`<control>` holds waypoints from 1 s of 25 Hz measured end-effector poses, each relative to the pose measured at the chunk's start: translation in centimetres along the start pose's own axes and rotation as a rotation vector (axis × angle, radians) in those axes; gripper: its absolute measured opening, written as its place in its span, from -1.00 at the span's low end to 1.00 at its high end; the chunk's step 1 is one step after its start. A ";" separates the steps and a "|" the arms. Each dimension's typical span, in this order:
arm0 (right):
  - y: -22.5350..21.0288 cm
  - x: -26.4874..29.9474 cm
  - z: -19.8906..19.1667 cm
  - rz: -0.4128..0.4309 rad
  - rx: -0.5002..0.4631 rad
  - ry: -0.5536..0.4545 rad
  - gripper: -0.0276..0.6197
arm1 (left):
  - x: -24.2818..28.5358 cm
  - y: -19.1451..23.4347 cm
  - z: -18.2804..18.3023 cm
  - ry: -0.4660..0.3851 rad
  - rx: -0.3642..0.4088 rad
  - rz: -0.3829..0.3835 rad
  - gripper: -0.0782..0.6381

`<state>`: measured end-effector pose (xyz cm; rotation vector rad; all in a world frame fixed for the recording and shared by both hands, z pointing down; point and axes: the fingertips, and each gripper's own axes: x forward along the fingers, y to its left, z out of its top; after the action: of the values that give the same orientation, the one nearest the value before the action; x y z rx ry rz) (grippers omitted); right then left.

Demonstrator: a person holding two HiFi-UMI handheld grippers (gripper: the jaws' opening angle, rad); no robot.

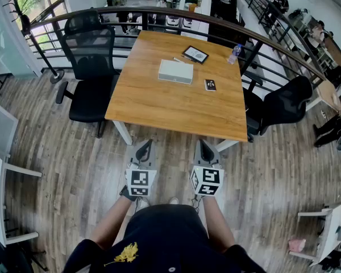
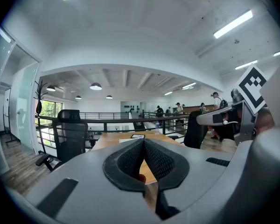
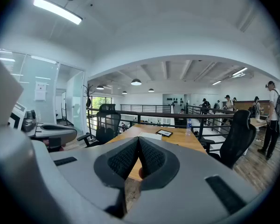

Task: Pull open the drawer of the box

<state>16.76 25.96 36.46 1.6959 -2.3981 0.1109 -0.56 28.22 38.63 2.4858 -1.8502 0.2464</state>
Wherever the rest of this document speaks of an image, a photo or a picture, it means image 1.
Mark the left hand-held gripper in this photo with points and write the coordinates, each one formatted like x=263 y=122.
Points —
x=140 y=181

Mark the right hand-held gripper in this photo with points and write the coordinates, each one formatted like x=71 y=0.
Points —
x=207 y=181

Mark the white drawer of box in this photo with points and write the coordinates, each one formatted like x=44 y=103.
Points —
x=174 y=78

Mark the white box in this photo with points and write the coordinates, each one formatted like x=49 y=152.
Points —
x=176 y=68

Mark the person's right forearm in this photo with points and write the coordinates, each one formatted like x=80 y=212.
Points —
x=217 y=226

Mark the person's left forearm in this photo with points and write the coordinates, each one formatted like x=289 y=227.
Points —
x=113 y=223

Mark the person's white left shoe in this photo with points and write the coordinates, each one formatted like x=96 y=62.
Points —
x=142 y=203

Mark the person's white shoe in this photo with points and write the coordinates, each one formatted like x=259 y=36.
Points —
x=174 y=200
x=142 y=203

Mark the person's white right shoe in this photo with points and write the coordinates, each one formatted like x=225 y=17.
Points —
x=174 y=200

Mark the wooden table with white legs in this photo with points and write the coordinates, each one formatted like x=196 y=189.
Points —
x=173 y=107

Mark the black notebook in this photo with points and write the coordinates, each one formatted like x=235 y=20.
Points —
x=210 y=85

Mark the person's black clothing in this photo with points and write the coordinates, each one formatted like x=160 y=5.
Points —
x=164 y=237

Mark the black mesh office chair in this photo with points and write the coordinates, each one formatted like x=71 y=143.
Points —
x=82 y=20
x=91 y=81

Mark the black pen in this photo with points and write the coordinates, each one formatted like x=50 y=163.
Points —
x=189 y=58

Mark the white pen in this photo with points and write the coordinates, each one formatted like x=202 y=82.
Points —
x=178 y=60

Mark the black framed tablet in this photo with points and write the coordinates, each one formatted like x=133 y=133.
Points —
x=195 y=54

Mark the clear plastic water bottle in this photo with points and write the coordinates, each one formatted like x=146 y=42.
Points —
x=234 y=54

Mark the pink cloth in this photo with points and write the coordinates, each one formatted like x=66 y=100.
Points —
x=297 y=244

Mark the small wooden desk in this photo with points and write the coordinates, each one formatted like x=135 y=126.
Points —
x=326 y=92

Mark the black railing with wooden handrail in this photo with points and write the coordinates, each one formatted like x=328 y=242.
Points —
x=187 y=13

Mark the white side table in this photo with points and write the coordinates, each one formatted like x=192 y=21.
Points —
x=332 y=232

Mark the black coat rack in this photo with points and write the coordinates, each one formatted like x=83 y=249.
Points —
x=31 y=36

